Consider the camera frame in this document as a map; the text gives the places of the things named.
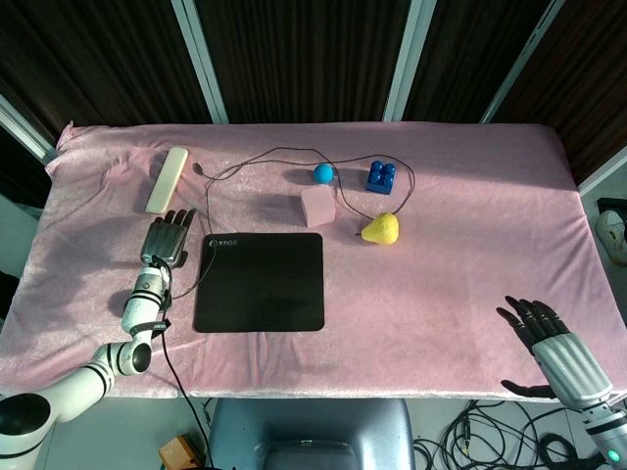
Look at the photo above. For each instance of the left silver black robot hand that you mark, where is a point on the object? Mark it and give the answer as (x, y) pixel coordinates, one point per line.
(160, 242)

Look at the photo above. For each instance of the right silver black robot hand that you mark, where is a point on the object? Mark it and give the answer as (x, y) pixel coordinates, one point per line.
(568, 355)

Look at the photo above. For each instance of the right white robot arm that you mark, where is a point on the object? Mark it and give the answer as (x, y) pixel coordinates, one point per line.
(605, 431)

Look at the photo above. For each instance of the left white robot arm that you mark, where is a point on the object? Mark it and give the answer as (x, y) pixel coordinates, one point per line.
(73, 387)

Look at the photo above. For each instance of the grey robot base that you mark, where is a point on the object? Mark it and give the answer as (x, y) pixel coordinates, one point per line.
(308, 431)

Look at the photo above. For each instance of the black mouse pad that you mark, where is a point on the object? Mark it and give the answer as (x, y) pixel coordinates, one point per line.
(259, 284)

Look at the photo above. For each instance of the cream pencil case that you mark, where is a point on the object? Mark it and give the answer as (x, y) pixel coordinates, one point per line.
(166, 181)

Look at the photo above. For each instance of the white sneaker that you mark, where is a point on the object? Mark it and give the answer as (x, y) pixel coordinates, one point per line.
(612, 235)

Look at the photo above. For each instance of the pink plush table cloth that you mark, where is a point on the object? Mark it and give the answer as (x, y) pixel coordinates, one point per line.
(416, 303)

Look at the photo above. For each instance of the pink foam cube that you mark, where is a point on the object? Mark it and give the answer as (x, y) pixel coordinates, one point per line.
(318, 209)

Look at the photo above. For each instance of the blue ball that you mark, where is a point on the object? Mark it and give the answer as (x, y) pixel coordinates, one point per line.
(324, 174)

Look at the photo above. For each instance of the small wooden box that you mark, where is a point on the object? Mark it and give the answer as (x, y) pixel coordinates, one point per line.
(177, 451)

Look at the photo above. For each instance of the yellow toy pear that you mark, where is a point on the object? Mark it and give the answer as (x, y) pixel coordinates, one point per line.
(381, 230)

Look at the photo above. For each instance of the blue building block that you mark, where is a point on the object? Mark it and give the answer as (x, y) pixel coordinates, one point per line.
(381, 178)

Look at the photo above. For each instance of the light window frame post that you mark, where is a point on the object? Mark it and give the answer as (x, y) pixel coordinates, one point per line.
(521, 63)
(203, 63)
(24, 127)
(605, 173)
(409, 59)

